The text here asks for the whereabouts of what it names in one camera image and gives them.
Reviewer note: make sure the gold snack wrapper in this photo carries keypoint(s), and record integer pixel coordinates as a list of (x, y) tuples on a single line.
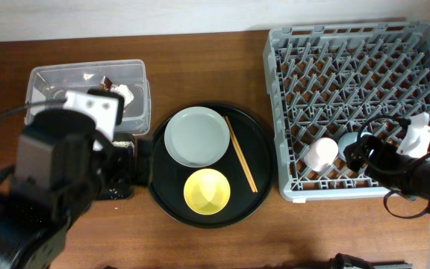
[(105, 84)]

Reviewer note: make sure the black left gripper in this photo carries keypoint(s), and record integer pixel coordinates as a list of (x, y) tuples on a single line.
[(142, 170)]

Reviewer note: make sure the black rectangular waste tray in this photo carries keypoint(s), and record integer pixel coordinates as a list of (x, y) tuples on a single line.
[(120, 173)]

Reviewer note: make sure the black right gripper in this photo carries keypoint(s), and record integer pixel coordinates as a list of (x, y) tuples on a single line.
[(382, 152)]

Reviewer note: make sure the yellow bowl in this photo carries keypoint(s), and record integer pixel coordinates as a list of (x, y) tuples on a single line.
[(207, 191)]

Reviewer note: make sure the clear plastic waste bin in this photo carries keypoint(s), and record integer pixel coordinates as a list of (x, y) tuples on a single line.
[(52, 82)]

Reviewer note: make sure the white tissue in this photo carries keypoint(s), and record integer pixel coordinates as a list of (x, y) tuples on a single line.
[(123, 91)]

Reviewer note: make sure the round black serving tray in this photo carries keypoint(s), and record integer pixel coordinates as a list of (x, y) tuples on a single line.
[(168, 176)]

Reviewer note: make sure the black object at bottom edge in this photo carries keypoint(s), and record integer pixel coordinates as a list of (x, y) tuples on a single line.
[(343, 261)]

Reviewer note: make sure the grey plastic dishwasher rack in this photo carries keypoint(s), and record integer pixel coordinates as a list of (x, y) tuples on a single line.
[(328, 81)]

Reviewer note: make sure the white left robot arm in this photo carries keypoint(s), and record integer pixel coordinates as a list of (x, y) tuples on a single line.
[(63, 165)]

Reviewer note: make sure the light blue cup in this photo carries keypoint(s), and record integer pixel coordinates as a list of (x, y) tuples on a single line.
[(346, 140)]

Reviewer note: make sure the pink cup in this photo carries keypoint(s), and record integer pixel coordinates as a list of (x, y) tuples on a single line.
[(321, 154)]

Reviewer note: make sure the grey ceramic plate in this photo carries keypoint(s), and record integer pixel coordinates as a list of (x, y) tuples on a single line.
[(196, 137)]

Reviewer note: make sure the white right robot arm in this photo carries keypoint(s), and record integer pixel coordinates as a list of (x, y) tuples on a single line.
[(415, 180)]

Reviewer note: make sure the food scraps pile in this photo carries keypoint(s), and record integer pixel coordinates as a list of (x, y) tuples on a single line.
[(124, 144)]

